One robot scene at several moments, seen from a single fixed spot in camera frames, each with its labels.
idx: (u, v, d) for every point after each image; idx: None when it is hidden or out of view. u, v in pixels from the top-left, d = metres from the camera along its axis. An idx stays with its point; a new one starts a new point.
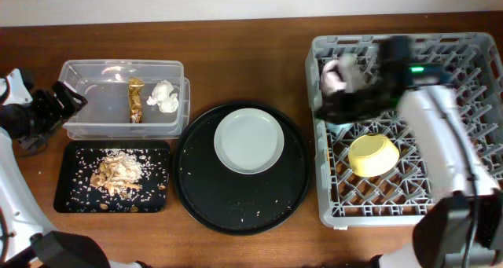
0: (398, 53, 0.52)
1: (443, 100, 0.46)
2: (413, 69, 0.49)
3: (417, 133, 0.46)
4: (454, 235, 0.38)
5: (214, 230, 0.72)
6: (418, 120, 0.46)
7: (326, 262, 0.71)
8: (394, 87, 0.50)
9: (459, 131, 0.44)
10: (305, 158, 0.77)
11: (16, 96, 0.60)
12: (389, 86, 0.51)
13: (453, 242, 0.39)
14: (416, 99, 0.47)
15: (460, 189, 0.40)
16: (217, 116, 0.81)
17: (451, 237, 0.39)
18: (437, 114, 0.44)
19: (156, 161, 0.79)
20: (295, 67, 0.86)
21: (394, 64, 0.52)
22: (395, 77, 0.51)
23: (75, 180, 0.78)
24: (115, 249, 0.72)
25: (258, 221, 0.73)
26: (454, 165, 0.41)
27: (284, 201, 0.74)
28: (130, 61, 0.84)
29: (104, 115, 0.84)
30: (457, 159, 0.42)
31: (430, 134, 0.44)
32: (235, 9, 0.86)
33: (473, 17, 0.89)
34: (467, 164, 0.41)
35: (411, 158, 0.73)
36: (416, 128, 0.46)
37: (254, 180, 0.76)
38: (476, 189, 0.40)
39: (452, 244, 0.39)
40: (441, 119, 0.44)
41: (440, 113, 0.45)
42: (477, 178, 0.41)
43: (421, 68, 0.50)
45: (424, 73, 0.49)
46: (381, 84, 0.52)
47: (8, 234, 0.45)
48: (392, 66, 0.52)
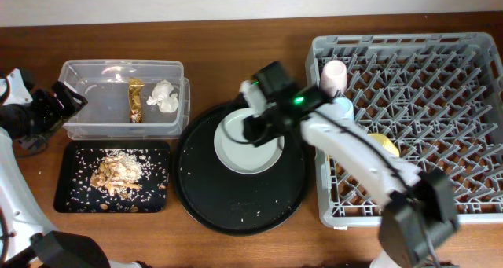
0: (269, 84, 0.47)
1: (335, 117, 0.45)
2: (293, 100, 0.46)
3: (335, 156, 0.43)
4: (405, 228, 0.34)
5: (214, 230, 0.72)
6: (326, 145, 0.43)
7: (327, 262, 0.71)
8: (280, 119, 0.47)
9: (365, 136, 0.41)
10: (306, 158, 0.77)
11: (16, 96, 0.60)
12: (280, 119, 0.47)
13: (417, 237, 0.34)
14: (313, 127, 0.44)
15: (391, 187, 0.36)
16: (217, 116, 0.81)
17: (410, 236, 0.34)
18: (337, 133, 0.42)
19: (156, 161, 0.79)
20: (295, 67, 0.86)
21: (284, 93, 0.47)
22: (285, 109, 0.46)
23: (74, 180, 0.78)
24: (115, 248, 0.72)
25: (258, 221, 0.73)
26: (376, 170, 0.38)
27: (284, 201, 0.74)
28: (130, 61, 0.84)
29: (104, 115, 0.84)
30: (376, 163, 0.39)
31: (343, 155, 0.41)
32: (235, 9, 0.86)
33: (472, 17, 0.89)
34: (385, 163, 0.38)
35: (411, 158, 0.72)
36: (334, 156, 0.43)
37: (254, 181, 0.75)
38: (405, 179, 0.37)
39: (416, 239, 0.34)
40: (342, 135, 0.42)
41: (338, 130, 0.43)
42: (400, 170, 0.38)
43: (303, 98, 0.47)
45: (305, 104, 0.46)
46: (273, 112, 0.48)
47: (8, 234, 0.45)
48: (277, 97, 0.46)
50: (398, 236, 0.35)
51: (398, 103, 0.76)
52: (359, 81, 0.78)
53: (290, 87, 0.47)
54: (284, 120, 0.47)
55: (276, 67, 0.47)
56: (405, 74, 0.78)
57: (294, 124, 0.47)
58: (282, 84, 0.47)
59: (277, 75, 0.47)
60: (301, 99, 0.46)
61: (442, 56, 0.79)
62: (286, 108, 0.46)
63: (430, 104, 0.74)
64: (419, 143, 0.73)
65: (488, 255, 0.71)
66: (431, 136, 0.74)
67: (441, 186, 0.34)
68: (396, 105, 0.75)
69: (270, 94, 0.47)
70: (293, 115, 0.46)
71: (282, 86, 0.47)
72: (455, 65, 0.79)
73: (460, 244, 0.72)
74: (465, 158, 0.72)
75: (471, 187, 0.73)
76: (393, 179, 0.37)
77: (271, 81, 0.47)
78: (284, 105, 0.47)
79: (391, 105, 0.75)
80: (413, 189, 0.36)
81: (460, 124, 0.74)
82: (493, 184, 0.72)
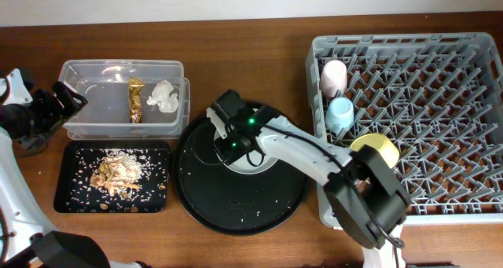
0: (225, 111, 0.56)
1: (281, 125, 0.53)
2: (247, 122, 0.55)
3: (288, 158, 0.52)
4: (350, 203, 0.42)
5: (214, 230, 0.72)
6: (279, 151, 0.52)
7: (326, 262, 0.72)
8: (240, 140, 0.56)
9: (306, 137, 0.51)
10: None
11: (16, 96, 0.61)
12: (240, 140, 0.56)
13: (361, 210, 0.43)
14: (264, 140, 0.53)
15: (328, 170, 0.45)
16: None
17: (354, 210, 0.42)
18: (282, 138, 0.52)
19: (156, 161, 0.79)
20: (295, 67, 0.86)
21: (240, 117, 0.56)
22: (243, 131, 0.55)
23: (74, 180, 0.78)
24: (115, 249, 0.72)
25: (258, 221, 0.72)
26: (317, 159, 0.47)
27: (285, 201, 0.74)
28: (130, 61, 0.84)
29: (104, 115, 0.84)
30: (317, 155, 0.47)
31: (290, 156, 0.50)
32: (235, 9, 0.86)
33: (473, 17, 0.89)
34: (324, 152, 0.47)
35: (411, 158, 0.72)
36: (287, 159, 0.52)
37: (255, 180, 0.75)
38: (341, 162, 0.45)
39: (361, 211, 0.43)
40: (287, 139, 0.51)
41: (284, 134, 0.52)
42: (335, 154, 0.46)
43: (255, 119, 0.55)
45: (258, 122, 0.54)
46: (234, 134, 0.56)
47: (8, 234, 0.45)
48: (234, 122, 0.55)
50: (344, 213, 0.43)
51: (398, 103, 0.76)
52: (359, 81, 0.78)
53: (244, 111, 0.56)
54: (243, 140, 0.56)
55: (226, 97, 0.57)
56: (405, 74, 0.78)
57: (251, 142, 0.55)
58: (237, 109, 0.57)
59: (230, 103, 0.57)
60: (252, 120, 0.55)
61: (442, 56, 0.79)
62: (243, 130, 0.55)
63: (430, 104, 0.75)
64: (419, 143, 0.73)
65: (488, 255, 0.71)
66: (431, 136, 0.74)
67: (372, 163, 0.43)
68: (396, 105, 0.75)
69: (229, 120, 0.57)
70: (251, 134, 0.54)
71: (236, 112, 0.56)
72: (455, 65, 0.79)
73: (460, 244, 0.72)
74: (465, 158, 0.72)
75: (471, 187, 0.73)
76: (331, 164, 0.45)
77: (227, 110, 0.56)
78: (241, 128, 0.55)
79: (391, 105, 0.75)
80: (350, 167, 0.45)
81: (461, 124, 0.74)
82: (493, 184, 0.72)
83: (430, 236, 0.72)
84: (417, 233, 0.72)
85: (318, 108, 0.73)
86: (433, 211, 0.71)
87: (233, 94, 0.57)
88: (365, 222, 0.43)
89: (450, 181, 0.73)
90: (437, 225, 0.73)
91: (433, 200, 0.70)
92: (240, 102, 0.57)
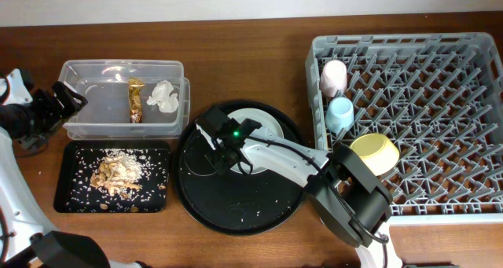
0: (211, 125, 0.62)
1: (262, 134, 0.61)
2: (233, 134, 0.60)
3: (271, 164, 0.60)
4: (328, 203, 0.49)
5: (214, 231, 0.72)
6: (262, 159, 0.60)
7: (326, 262, 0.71)
8: (227, 151, 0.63)
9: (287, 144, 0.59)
10: None
11: (16, 96, 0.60)
12: (226, 152, 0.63)
13: (340, 209, 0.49)
14: (248, 151, 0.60)
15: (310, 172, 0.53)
16: None
17: (334, 208, 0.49)
18: (265, 146, 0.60)
19: (156, 161, 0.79)
20: (295, 67, 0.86)
21: (225, 130, 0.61)
22: (229, 144, 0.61)
23: (75, 180, 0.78)
24: (115, 248, 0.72)
25: (258, 221, 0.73)
26: (296, 163, 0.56)
27: (285, 201, 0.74)
28: (130, 61, 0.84)
29: (104, 115, 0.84)
30: (296, 159, 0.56)
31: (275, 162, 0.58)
32: (235, 9, 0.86)
33: (473, 17, 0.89)
34: (301, 156, 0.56)
35: (412, 158, 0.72)
36: (269, 165, 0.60)
37: (255, 181, 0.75)
38: (318, 163, 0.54)
39: (340, 210, 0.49)
40: (269, 148, 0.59)
41: (265, 144, 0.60)
42: (313, 158, 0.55)
43: (239, 130, 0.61)
45: (242, 134, 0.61)
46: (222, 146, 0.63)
47: (8, 234, 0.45)
48: (222, 135, 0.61)
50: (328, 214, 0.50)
51: (398, 103, 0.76)
52: (359, 81, 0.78)
53: (228, 125, 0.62)
54: (229, 152, 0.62)
55: (213, 113, 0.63)
56: (405, 74, 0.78)
57: (236, 153, 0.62)
58: (222, 122, 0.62)
59: (215, 117, 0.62)
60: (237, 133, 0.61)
61: (442, 56, 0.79)
62: (229, 142, 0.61)
63: (430, 104, 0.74)
64: (419, 143, 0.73)
65: (488, 255, 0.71)
66: (431, 136, 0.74)
67: (348, 163, 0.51)
68: (396, 105, 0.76)
69: (214, 134, 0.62)
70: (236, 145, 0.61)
71: (222, 126, 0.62)
72: (455, 65, 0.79)
73: (460, 244, 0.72)
74: (465, 158, 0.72)
75: (471, 187, 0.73)
76: (310, 167, 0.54)
77: (213, 123, 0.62)
78: (227, 140, 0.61)
79: (391, 105, 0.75)
80: (328, 167, 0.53)
81: (461, 124, 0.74)
82: (493, 184, 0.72)
83: (430, 236, 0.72)
84: (417, 233, 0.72)
85: (318, 108, 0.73)
86: (433, 211, 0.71)
87: (216, 110, 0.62)
88: (346, 220, 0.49)
89: (450, 181, 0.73)
90: (437, 225, 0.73)
91: (433, 200, 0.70)
92: (223, 115, 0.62)
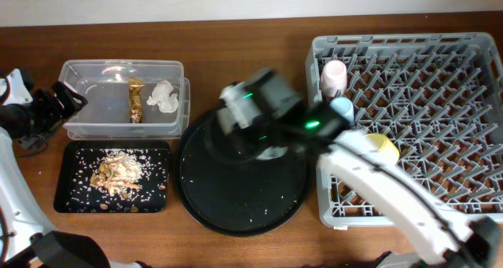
0: (271, 100, 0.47)
1: (362, 149, 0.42)
2: (306, 125, 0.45)
3: (362, 192, 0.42)
4: None
5: (226, 233, 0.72)
6: (351, 178, 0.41)
7: (326, 262, 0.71)
8: (277, 139, 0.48)
9: (413, 187, 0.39)
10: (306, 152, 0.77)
11: (16, 96, 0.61)
12: (292, 143, 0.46)
13: None
14: (335, 160, 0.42)
15: (444, 245, 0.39)
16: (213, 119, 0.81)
17: None
18: (370, 173, 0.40)
19: (156, 161, 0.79)
20: (295, 67, 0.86)
21: (293, 115, 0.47)
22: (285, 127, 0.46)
23: (75, 180, 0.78)
24: (115, 248, 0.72)
25: (266, 219, 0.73)
26: (423, 222, 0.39)
27: (291, 196, 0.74)
28: (130, 61, 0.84)
29: (104, 115, 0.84)
30: (425, 214, 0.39)
31: (373, 196, 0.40)
32: (235, 9, 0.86)
33: (472, 17, 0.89)
34: (435, 213, 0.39)
35: (412, 158, 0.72)
36: (357, 189, 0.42)
37: (257, 179, 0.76)
38: (457, 235, 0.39)
39: None
40: (376, 174, 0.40)
41: (371, 167, 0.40)
42: (450, 224, 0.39)
43: (317, 122, 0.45)
45: (321, 127, 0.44)
46: (279, 130, 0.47)
47: (8, 233, 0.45)
48: (282, 119, 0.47)
50: None
51: (398, 103, 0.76)
52: (359, 81, 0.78)
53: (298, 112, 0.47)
54: (295, 145, 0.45)
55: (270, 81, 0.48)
56: (405, 74, 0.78)
57: (305, 148, 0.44)
58: (283, 97, 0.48)
59: (276, 90, 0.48)
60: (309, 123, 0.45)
61: (442, 56, 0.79)
62: (299, 134, 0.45)
63: (430, 104, 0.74)
64: (419, 143, 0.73)
65: None
66: (431, 136, 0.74)
67: (493, 240, 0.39)
68: (396, 105, 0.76)
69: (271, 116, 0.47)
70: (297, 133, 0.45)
71: (282, 103, 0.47)
72: (455, 65, 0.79)
73: None
74: (465, 158, 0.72)
75: (471, 187, 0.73)
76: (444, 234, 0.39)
77: (269, 101, 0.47)
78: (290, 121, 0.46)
79: (391, 105, 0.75)
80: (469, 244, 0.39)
81: (460, 124, 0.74)
82: (493, 184, 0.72)
83: None
84: None
85: None
86: None
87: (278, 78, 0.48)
88: None
89: (450, 181, 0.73)
90: None
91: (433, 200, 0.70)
92: (288, 91, 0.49)
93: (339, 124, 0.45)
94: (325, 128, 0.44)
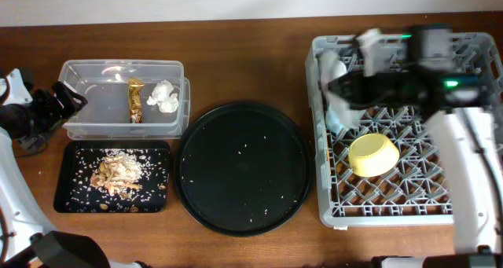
0: (428, 48, 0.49)
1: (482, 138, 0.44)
2: (446, 83, 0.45)
3: (446, 164, 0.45)
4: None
5: (226, 234, 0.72)
6: (445, 145, 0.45)
7: (326, 262, 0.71)
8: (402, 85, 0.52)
9: (498, 188, 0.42)
10: (305, 152, 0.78)
11: (16, 96, 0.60)
12: (419, 89, 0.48)
13: None
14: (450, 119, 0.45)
15: (486, 242, 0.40)
16: (212, 119, 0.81)
17: None
18: (470, 151, 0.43)
19: (156, 161, 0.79)
20: (295, 67, 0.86)
21: (430, 72, 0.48)
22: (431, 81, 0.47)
23: (75, 180, 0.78)
24: (115, 249, 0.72)
25: (266, 219, 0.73)
26: (483, 214, 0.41)
27: (290, 197, 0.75)
28: (130, 61, 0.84)
29: (104, 115, 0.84)
30: (490, 210, 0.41)
31: (457, 167, 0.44)
32: (235, 9, 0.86)
33: (473, 17, 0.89)
34: (499, 215, 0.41)
35: (412, 158, 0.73)
36: (445, 158, 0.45)
37: (257, 179, 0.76)
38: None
39: None
40: (474, 156, 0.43)
41: (475, 148, 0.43)
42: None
43: (457, 82, 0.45)
45: (454, 89, 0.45)
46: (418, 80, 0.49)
47: (8, 233, 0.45)
48: (421, 69, 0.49)
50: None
51: None
52: None
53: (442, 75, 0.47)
54: (420, 93, 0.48)
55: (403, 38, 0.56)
56: None
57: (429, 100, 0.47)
58: (433, 51, 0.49)
59: (435, 42, 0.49)
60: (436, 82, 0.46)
61: None
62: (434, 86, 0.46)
63: None
64: (419, 143, 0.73)
65: None
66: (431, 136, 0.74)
67: None
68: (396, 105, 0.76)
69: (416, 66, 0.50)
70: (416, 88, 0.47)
71: (433, 56, 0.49)
72: None
73: None
74: None
75: None
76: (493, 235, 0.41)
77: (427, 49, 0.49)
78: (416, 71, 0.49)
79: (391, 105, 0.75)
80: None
81: None
82: None
83: (429, 236, 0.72)
84: (416, 233, 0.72)
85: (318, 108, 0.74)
86: (433, 211, 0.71)
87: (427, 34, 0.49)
88: None
89: None
90: (437, 225, 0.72)
91: (433, 200, 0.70)
92: (443, 49, 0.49)
93: (475, 89, 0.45)
94: (461, 91, 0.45)
